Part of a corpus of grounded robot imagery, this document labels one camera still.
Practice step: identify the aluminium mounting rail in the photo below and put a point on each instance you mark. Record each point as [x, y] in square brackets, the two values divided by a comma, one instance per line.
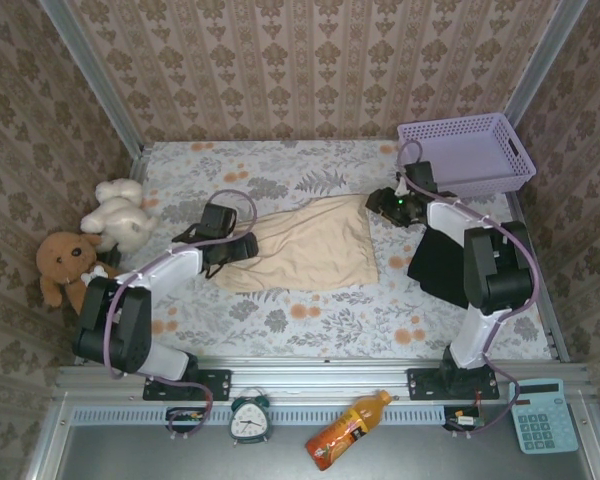
[305, 380]

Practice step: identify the white plush toy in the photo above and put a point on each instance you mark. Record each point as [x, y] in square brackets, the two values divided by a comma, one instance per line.
[120, 215]

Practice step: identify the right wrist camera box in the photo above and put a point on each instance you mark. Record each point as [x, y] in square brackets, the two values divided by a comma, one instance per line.
[421, 175]

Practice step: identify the light blue calculator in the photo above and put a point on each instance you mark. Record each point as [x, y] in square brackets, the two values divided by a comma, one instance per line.
[542, 417]

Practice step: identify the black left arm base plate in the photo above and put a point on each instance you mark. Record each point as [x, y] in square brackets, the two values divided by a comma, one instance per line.
[215, 384]

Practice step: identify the floral tablecloth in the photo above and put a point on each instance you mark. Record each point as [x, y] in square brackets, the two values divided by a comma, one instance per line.
[280, 325]

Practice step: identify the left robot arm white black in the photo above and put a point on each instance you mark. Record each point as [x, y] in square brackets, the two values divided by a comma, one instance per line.
[130, 325]

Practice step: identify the teal alarm clock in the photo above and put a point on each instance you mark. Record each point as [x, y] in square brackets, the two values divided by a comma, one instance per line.
[250, 417]

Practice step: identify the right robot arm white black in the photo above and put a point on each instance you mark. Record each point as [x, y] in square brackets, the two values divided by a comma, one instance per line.
[500, 270]

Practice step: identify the brown plush dog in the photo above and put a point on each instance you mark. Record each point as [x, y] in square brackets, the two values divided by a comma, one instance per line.
[62, 260]

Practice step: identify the purple plastic basket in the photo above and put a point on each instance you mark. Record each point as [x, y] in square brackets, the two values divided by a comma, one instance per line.
[470, 150]

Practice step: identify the orange juice bottle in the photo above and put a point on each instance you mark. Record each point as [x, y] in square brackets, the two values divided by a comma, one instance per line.
[345, 432]

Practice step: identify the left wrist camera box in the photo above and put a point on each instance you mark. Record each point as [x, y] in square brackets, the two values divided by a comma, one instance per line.
[219, 217]

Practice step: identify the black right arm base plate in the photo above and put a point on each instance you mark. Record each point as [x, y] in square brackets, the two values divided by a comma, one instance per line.
[422, 384]

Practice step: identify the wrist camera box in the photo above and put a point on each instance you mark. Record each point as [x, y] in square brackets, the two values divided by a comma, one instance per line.
[421, 175]
[219, 217]

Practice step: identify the black t-shirt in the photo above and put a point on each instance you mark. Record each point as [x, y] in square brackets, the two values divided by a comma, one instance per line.
[440, 270]

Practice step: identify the aluminium frame post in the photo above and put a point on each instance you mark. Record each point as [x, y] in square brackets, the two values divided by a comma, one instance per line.
[95, 80]
[545, 60]

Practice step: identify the beige cloth garment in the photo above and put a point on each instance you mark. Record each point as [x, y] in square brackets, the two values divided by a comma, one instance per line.
[315, 245]

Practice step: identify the small connector board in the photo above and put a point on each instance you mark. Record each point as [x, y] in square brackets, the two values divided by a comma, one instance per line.
[185, 417]
[462, 420]

